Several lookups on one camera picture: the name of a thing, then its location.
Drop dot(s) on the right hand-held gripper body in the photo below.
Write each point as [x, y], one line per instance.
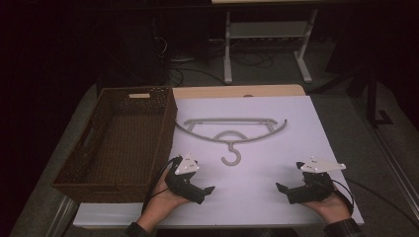
[311, 192]

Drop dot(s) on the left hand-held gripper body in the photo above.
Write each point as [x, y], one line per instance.
[184, 186]

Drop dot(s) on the grey plastic clothes hanger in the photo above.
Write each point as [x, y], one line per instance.
[230, 141]

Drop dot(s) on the brown woven basket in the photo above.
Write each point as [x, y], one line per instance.
[131, 144]

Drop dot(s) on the person's right hand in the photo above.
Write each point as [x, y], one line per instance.
[331, 209]

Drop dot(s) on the person's left hand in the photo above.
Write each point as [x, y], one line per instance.
[159, 205]

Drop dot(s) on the white table mat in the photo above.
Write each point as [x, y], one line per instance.
[257, 177]

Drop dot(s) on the black metal stand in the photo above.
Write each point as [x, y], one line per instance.
[373, 98]

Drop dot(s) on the aluminium rail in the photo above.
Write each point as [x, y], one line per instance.
[64, 219]
[395, 168]

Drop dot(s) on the white metal desk frame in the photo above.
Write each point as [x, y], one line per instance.
[268, 29]

